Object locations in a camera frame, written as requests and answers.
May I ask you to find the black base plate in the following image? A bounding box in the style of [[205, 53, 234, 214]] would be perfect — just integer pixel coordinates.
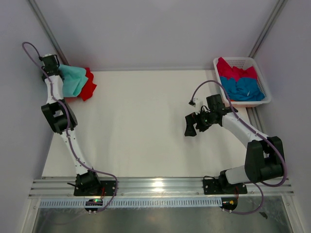
[[202, 176, 248, 195], [73, 180, 116, 197]]

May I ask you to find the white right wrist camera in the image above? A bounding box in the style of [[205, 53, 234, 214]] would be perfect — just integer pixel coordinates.
[[189, 98, 204, 115]]

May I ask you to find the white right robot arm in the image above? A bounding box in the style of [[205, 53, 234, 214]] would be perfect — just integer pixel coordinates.
[[184, 94, 286, 194]]

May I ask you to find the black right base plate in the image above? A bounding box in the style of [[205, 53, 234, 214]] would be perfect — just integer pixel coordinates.
[[202, 176, 248, 195]]

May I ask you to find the white slotted cable duct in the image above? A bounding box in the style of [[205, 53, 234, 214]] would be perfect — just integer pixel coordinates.
[[39, 197, 222, 209]]

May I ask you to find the aluminium mounting rail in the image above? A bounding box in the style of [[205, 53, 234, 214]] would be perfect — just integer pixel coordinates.
[[28, 177, 294, 199]]

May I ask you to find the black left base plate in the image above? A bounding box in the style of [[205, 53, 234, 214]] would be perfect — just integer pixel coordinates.
[[73, 180, 116, 197]]

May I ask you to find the teal t shirt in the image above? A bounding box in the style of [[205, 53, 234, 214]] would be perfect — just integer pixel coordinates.
[[59, 65, 88, 98]]

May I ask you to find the white plastic basket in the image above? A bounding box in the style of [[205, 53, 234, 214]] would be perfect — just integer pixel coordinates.
[[213, 57, 271, 107]]

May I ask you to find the magenta t shirt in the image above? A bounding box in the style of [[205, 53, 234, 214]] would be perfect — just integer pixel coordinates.
[[216, 57, 257, 81]]

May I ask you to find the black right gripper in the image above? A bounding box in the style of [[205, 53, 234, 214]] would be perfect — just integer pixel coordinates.
[[184, 108, 217, 136]]

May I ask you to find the blue t shirt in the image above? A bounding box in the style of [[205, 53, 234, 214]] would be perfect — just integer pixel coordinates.
[[220, 77, 265, 101]]

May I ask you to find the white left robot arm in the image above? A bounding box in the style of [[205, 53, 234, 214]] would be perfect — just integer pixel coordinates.
[[39, 54, 102, 196]]

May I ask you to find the red folded t shirt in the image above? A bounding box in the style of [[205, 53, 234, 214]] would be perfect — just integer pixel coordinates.
[[65, 67, 97, 101]]

